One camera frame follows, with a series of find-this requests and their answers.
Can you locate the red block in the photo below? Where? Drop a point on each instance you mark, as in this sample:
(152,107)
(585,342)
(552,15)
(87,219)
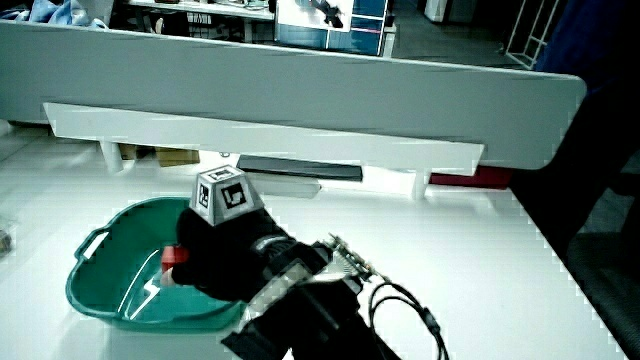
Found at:
(172,256)

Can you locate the white partition panel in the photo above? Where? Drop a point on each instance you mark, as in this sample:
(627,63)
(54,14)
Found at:
(300,85)

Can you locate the person's right hand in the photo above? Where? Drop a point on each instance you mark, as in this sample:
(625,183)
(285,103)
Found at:
(225,260)

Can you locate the brown cardboard box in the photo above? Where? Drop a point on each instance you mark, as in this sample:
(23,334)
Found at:
(177,156)

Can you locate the light blue cloth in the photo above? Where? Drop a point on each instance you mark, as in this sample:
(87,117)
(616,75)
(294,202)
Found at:
(55,12)

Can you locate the person's right forearm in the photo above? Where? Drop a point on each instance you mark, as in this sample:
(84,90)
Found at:
(310,310)

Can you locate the teal plastic basin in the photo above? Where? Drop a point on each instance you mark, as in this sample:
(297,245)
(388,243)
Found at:
(125,280)

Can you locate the red flat box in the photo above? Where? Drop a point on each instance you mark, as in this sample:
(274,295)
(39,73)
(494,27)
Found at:
(475,178)

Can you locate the person's dark clothed torso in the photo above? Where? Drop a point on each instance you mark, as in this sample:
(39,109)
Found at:
(590,125)

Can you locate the black flat keyboard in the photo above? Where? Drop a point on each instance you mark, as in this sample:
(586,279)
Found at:
(300,169)

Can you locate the white desk shelf riser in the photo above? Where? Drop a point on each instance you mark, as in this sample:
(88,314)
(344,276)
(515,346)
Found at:
(260,137)

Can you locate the wrist circuit board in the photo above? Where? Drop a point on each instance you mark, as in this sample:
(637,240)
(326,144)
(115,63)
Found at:
(350,257)

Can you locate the small dark clear packet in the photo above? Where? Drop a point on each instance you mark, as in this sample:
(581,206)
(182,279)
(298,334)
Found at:
(5,241)

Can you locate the white metal rack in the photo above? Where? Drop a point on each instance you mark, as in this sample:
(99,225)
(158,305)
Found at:
(532,35)

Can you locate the white background table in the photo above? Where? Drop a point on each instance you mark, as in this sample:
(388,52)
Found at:
(210,9)

